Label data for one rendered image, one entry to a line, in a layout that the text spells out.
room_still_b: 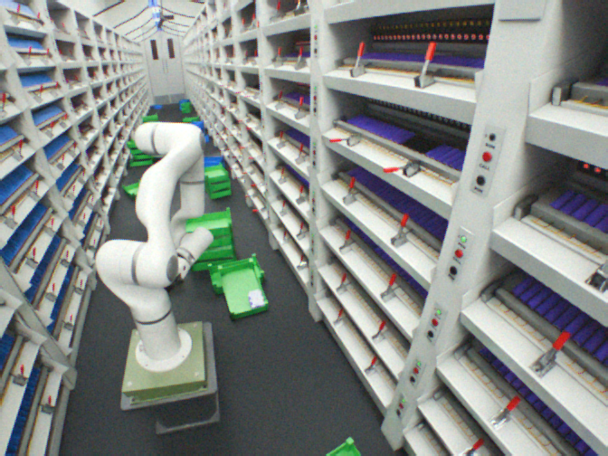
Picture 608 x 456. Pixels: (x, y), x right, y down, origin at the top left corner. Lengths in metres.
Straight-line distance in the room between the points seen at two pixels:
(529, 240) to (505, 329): 0.20
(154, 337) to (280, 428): 0.61
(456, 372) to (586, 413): 0.31
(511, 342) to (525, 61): 0.48
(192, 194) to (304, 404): 0.93
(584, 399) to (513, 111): 0.48
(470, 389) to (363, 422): 0.61
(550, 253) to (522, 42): 0.32
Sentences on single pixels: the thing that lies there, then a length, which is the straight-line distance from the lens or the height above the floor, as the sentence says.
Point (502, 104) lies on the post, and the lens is 0.57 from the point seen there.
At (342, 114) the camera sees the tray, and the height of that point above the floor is 1.01.
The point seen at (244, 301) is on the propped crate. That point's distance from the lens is 1.71.
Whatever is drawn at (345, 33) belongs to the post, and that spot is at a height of 1.28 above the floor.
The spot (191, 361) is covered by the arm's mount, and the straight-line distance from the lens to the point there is 1.11.
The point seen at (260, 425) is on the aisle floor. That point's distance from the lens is 1.33.
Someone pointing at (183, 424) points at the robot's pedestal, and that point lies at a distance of 1.37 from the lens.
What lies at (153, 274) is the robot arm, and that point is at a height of 0.73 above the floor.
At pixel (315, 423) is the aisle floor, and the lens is 1.33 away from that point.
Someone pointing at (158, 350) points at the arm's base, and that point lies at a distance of 1.07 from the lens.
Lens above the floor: 1.21
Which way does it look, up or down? 31 degrees down
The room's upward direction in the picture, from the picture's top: straight up
